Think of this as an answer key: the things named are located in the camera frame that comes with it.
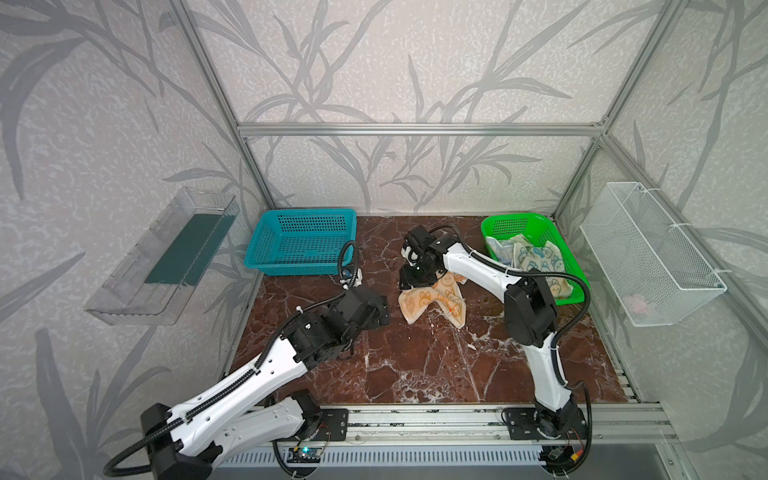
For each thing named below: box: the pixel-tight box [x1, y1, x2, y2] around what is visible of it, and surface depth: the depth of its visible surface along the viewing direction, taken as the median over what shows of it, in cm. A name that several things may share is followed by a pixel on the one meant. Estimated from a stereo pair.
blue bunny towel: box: [485, 233, 572, 298], surface depth 103 cm
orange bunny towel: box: [398, 271, 467, 329], surface depth 93 cm
